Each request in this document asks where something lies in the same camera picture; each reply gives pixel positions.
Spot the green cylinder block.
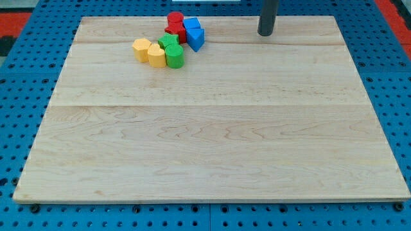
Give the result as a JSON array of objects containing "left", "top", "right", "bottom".
[{"left": 165, "top": 44, "right": 184, "bottom": 69}]

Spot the yellow heart block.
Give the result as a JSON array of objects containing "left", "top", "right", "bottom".
[{"left": 147, "top": 44, "right": 166, "bottom": 68}]

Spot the light wooden board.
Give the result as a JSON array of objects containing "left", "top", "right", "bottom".
[{"left": 13, "top": 16, "right": 410, "bottom": 204}]

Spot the blue triangle block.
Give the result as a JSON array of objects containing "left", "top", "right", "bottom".
[{"left": 186, "top": 28, "right": 205, "bottom": 52}]

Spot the green star block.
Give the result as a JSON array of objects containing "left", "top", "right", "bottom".
[{"left": 158, "top": 33, "right": 179, "bottom": 49}]

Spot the blue cube block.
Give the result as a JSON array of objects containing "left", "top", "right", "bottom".
[{"left": 182, "top": 17, "right": 202, "bottom": 30}]

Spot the red star block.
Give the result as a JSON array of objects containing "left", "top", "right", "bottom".
[{"left": 164, "top": 22, "right": 187, "bottom": 44}]

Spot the yellow hexagon block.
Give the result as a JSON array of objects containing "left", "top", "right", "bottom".
[{"left": 132, "top": 38, "right": 152, "bottom": 63}]

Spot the red cylinder block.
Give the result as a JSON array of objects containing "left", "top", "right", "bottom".
[{"left": 167, "top": 12, "right": 184, "bottom": 24}]

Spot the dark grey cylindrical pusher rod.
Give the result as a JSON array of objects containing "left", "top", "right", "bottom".
[{"left": 258, "top": 0, "right": 279, "bottom": 37}]

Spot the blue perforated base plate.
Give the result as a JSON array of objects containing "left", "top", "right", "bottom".
[{"left": 1, "top": 1, "right": 410, "bottom": 230}]

